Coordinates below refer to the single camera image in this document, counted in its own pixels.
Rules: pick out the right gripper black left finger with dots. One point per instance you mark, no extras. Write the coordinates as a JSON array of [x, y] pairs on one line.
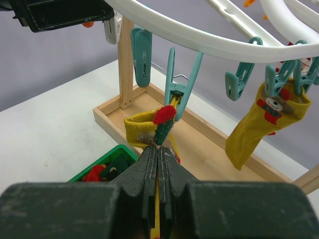
[[124, 208]]

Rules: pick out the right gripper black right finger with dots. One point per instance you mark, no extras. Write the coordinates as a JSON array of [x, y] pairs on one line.
[[194, 209]]

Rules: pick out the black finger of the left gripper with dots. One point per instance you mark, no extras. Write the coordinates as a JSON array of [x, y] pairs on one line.
[[46, 15]]

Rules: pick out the yellow bear sock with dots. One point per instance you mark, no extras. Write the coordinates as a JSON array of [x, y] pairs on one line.
[[152, 130], [266, 116]]

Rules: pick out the teal clothespin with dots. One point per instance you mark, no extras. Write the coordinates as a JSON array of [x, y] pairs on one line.
[[236, 83], [275, 81], [141, 41], [176, 89], [311, 77]]

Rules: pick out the wooden hanger stand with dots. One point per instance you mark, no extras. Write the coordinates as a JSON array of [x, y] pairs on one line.
[[199, 144]]

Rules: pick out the green plastic bin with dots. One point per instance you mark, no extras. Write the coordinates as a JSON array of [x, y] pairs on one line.
[[107, 157]]

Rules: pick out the white clothespin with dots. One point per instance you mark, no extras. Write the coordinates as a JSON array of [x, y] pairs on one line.
[[112, 28]]

